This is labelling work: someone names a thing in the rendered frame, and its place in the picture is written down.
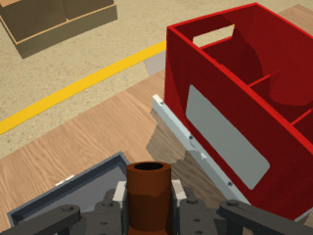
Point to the dark grey shallow tray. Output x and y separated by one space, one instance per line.
85 190

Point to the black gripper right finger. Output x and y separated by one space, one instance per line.
230 219

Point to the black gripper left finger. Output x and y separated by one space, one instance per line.
68 220

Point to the brown glass bottle with white label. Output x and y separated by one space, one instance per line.
149 198

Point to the red crate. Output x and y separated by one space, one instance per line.
264 152

